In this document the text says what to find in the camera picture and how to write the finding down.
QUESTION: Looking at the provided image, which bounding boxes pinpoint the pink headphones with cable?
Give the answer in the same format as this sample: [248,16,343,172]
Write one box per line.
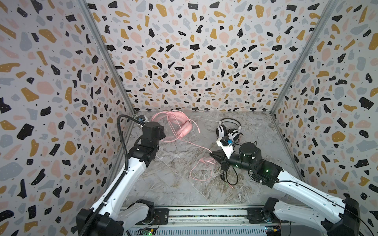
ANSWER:
[150,111,218,182]

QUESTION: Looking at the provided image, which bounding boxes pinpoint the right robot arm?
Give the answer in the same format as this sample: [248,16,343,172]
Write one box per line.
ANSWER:
[210,142,362,236]

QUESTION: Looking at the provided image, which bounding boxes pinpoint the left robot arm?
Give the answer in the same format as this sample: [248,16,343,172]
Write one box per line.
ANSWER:
[76,122,165,236]

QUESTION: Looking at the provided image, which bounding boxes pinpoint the right circuit board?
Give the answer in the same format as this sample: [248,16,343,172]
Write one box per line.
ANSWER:
[264,226,282,236]

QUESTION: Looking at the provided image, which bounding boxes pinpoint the left green circuit board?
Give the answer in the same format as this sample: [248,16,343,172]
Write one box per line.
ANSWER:
[136,228,157,236]

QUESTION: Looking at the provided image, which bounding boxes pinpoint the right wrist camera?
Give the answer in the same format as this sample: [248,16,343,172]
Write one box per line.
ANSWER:
[216,136,235,159]

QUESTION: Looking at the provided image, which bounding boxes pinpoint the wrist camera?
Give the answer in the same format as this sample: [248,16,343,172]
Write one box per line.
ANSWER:
[216,136,235,159]
[136,115,149,125]

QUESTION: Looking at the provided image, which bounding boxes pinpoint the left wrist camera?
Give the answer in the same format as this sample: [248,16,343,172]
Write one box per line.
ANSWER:
[136,115,149,125]

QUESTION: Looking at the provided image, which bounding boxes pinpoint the white black headphones with cable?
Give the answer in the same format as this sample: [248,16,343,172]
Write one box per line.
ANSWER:
[216,118,242,188]

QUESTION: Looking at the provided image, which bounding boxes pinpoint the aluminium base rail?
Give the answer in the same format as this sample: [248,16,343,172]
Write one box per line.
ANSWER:
[118,205,333,228]

